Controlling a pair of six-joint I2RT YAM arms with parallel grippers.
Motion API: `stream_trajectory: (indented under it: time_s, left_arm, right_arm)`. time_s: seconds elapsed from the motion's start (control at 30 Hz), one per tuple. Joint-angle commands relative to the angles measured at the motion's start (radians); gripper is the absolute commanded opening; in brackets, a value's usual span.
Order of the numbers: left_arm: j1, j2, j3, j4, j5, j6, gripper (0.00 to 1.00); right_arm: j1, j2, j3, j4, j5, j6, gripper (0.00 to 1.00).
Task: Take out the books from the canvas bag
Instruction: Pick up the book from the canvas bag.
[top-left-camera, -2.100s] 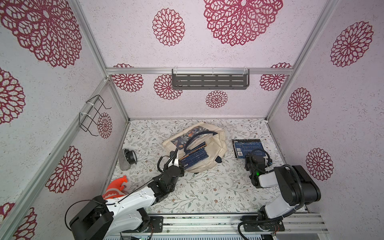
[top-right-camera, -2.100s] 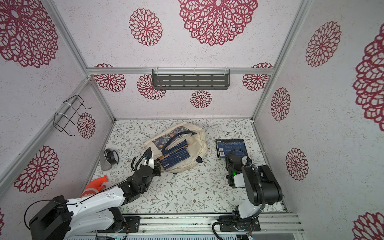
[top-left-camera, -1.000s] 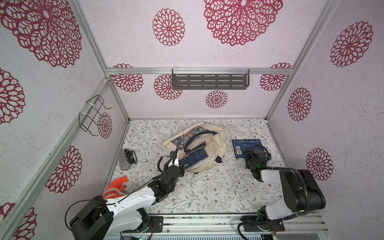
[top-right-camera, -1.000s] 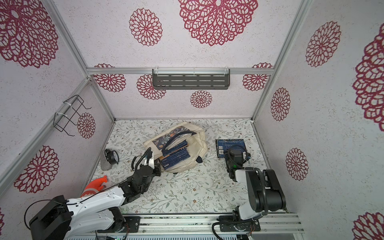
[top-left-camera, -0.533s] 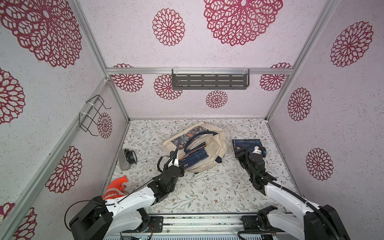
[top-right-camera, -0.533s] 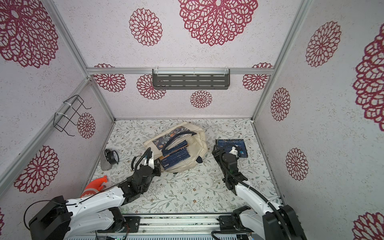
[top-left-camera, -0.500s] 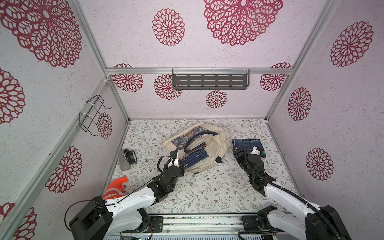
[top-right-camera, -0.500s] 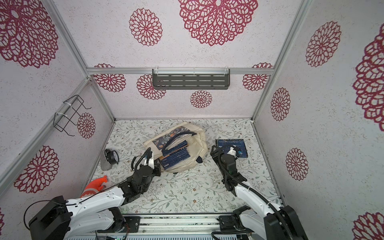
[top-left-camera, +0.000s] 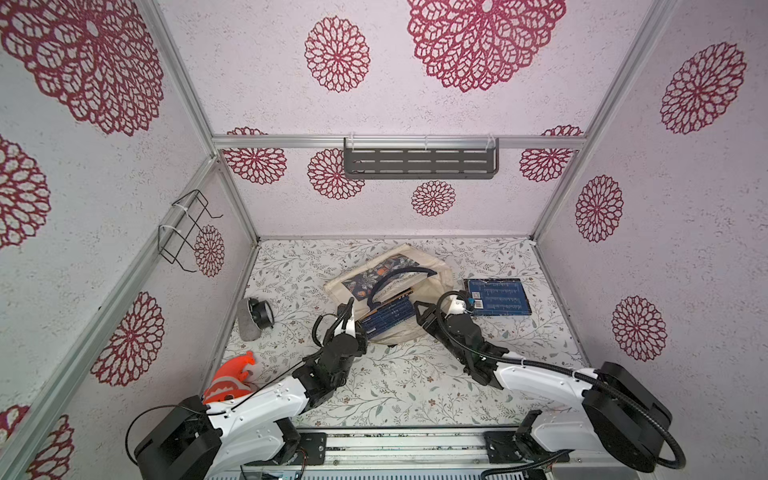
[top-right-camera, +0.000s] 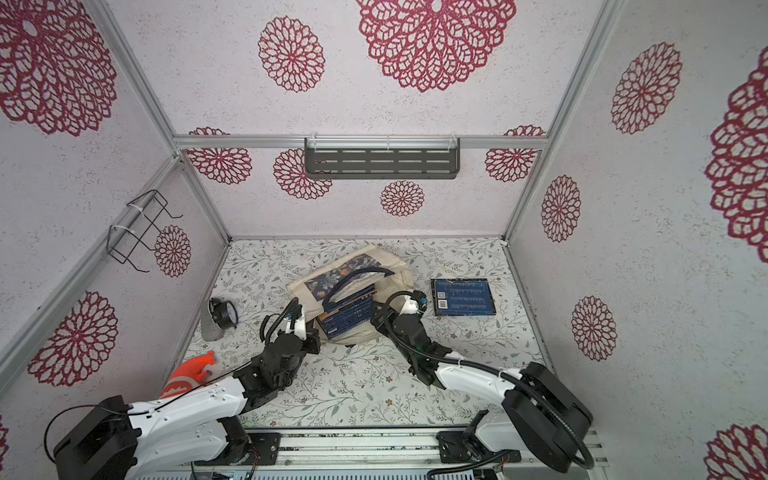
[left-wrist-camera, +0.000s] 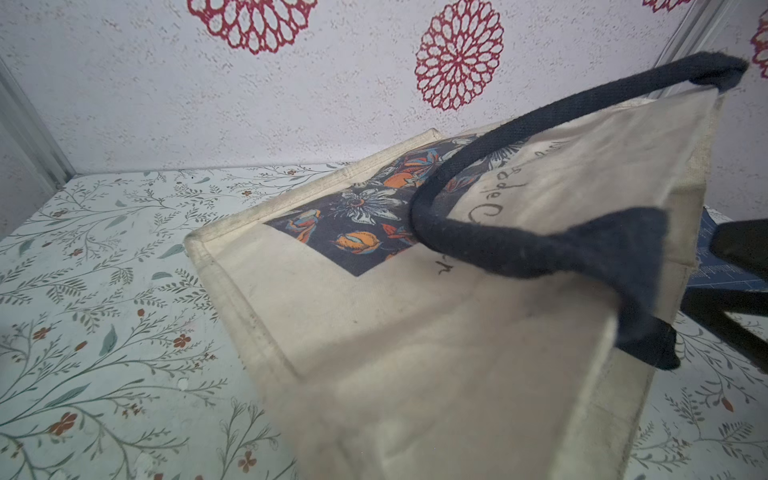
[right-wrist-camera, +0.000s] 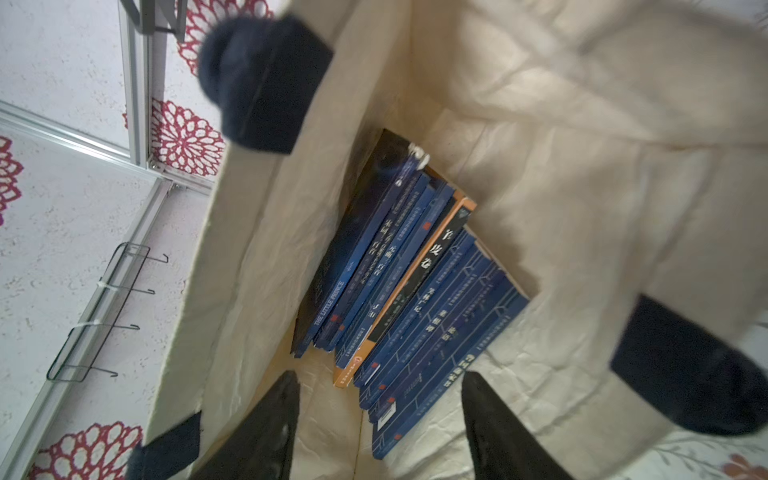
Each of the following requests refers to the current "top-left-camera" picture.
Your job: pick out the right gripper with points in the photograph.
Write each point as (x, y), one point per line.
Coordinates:
(437, 317)

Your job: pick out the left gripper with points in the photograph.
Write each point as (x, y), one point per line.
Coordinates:
(362, 342)

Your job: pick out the blue book with barcode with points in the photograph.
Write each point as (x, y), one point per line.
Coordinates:
(498, 297)

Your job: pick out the stack of blue books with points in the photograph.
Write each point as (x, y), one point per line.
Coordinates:
(388, 315)

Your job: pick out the cream canvas tote bag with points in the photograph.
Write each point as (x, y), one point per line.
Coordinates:
(388, 274)

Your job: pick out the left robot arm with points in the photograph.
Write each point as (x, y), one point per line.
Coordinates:
(196, 441)

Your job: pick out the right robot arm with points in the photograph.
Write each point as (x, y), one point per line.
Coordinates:
(607, 409)

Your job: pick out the red toy figure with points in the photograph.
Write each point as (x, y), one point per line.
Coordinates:
(231, 381)

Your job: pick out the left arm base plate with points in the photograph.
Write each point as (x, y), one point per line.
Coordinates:
(300, 449)

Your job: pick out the aluminium rail frame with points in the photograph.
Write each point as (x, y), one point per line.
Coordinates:
(388, 453)

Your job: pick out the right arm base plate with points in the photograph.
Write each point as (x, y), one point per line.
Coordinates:
(517, 446)

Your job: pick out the grey slotted wall shelf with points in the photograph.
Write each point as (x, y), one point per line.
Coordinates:
(426, 163)

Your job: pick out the black wire wall rack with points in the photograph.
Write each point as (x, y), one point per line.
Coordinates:
(176, 236)

